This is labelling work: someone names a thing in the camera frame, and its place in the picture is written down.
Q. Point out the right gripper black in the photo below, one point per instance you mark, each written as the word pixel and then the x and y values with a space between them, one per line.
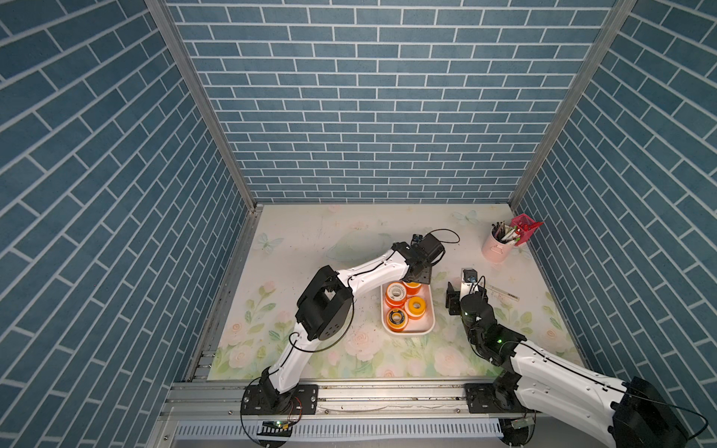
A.
pixel 453 300

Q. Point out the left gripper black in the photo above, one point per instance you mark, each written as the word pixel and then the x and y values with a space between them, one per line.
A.
pixel 426 274

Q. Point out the orange white tape roll top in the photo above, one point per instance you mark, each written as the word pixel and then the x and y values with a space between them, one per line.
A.
pixel 412 288

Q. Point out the orange white sealing tape roll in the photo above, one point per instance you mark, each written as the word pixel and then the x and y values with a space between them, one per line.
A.
pixel 395 295

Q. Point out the small yellow tape roll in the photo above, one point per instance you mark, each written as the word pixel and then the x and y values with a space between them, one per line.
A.
pixel 415 307

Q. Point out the white plastic storage box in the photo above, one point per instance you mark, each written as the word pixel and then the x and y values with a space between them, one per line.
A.
pixel 418 327

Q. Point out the black yellow tape roll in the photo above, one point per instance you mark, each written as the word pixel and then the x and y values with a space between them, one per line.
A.
pixel 396 315

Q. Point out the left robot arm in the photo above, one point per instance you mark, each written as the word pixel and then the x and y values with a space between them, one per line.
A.
pixel 329 298

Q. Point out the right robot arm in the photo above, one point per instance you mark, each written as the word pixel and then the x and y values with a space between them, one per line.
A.
pixel 614 412

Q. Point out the clear pen on table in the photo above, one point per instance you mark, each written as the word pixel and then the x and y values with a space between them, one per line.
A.
pixel 500 294

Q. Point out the pink metal pen bucket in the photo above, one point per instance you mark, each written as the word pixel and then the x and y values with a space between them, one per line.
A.
pixel 495 251

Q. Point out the pens in bucket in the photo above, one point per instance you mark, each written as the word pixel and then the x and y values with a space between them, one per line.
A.
pixel 505 233

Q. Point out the magenta plastic basket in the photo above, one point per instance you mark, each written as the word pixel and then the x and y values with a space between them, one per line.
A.
pixel 525 228

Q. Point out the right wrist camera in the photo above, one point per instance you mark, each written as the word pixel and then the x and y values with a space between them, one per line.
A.
pixel 469 281

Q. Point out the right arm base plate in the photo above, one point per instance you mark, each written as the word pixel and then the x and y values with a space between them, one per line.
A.
pixel 485 398

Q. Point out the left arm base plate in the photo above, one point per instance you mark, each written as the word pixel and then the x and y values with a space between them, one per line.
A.
pixel 260 402

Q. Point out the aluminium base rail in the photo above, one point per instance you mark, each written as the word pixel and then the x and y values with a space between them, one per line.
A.
pixel 381 398

